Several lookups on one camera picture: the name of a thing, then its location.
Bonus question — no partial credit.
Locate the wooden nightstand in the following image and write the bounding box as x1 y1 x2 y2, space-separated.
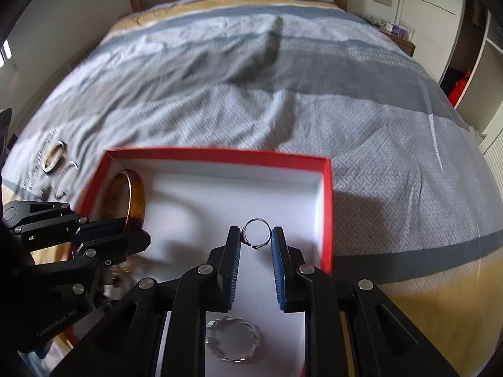
387 27 416 57

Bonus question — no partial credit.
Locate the white radiator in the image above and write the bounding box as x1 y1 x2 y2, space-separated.
481 126 503 193

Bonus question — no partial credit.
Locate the red cardboard box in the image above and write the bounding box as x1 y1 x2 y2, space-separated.
65 147 334 377

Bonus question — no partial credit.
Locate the silver ring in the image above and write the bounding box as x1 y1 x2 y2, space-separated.
240 218 273 252

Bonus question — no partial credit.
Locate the red cloth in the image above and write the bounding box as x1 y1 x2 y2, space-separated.
448 71 472 107

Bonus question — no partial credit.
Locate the silver chain bracelet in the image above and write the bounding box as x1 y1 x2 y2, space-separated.
206 316 262 362

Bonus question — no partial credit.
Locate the orange amber bangle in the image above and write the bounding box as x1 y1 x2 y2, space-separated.
106 169 148 230

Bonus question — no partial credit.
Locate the silver chain necklace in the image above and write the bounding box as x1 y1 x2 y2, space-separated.
21 128 59 201

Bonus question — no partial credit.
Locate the dark brown bangle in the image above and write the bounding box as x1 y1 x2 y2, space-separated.
41 140 67 175

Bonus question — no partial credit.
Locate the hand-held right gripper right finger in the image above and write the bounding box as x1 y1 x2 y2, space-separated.
271 226 460 377

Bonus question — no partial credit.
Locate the white wardrobe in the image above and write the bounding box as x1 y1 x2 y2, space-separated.
397 0 472 83

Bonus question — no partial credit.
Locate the striped duvet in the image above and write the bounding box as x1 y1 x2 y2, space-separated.
0 0 503 377

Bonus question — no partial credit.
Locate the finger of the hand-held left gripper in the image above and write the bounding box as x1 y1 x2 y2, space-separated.
2 200 126 250
66 228 152 308

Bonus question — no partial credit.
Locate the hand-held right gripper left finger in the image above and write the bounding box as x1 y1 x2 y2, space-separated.
49 226 242 377

